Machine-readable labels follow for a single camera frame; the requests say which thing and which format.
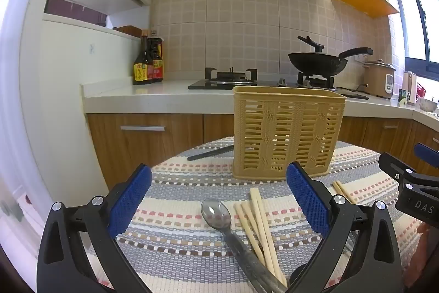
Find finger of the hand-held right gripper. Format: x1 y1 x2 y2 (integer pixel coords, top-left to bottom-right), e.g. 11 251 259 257
378 152 418 184
413 143 439 163

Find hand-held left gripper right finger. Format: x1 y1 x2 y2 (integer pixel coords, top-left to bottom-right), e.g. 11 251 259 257
286 161 403 293

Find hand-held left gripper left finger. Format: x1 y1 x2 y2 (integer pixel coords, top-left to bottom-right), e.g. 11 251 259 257
37 163 153 293

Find yellow plastic utensil basket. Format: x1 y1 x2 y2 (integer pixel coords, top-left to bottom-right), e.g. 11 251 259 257
232 86 347 181

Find black chopsticks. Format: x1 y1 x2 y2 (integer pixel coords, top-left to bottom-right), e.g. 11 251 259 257
187 145 235 162

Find person's right hand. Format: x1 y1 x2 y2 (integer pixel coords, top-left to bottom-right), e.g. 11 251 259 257
403 220 439 290

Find white bowl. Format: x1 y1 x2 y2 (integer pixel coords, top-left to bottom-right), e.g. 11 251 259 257
417 97 439 111

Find wooden base cabinet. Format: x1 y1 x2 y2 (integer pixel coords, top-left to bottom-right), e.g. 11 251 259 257
86 113 439 191

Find striped woven tablecloth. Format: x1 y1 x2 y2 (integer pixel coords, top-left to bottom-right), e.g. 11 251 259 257
86 137 426 293

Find white kettle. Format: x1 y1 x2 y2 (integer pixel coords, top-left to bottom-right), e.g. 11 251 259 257
403 71 418 105

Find beige rice cooker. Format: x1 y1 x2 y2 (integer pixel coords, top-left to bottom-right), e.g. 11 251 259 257
357 60 396 99

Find white kitchen countertop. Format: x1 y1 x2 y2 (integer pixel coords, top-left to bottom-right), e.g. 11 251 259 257
80 78 439 129

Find yellow label sauce bottle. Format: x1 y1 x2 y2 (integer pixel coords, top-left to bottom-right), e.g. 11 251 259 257
133 30 154 85

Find black wok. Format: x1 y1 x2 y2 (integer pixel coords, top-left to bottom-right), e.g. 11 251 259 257
287 47 374 77

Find dark framed window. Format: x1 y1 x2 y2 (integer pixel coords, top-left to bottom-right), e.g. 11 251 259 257
389 0 439 88

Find red label sauce bottle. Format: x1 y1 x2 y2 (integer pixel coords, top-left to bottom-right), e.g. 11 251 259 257
148 29 165 83

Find black wok spatula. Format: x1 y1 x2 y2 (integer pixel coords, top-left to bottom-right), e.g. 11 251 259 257
297 36 325 54

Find black gas stove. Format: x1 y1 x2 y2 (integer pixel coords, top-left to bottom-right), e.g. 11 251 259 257
188 67 338 90

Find wooden cutting board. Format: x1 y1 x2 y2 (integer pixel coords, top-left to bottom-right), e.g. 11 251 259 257
112 25 143 38

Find metal drawer handle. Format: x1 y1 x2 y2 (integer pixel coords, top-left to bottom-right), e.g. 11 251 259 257
120 125 165 132

